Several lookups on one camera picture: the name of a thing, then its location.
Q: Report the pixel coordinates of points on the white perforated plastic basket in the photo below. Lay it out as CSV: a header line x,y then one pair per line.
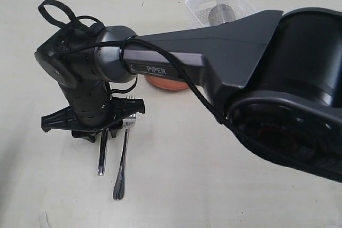
x,y
199,10

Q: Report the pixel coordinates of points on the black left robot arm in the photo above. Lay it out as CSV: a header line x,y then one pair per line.
x,y
273,79

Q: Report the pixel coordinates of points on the brown wooden plate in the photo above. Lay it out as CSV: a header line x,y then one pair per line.
x,y
166,84

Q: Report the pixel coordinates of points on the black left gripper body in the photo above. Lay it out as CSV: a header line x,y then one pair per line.
x,y
89,101

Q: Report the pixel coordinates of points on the silver table knife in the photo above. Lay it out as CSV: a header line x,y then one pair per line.
x,y
102,153

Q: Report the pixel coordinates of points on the silver metal fork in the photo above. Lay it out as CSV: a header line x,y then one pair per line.
x,y
119,187

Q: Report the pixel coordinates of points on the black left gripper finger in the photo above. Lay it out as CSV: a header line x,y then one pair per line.
x,y
121,108
63,119

